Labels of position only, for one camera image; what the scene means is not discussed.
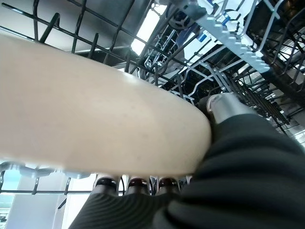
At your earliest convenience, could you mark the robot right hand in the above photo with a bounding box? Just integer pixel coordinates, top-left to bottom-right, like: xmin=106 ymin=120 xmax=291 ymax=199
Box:
xmin=69 ymin=93 xmax=305 ymax=229

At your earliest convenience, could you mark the cream round plate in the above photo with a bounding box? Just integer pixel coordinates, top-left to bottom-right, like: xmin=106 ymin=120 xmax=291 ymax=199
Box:
xmin=0 ymin=33 xmax=213 ymax=178

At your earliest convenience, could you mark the black wire dishwasher rack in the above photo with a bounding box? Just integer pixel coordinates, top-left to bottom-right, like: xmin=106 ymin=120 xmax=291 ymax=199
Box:
xmin=0 ymin=0 xmax=305 ymax=201

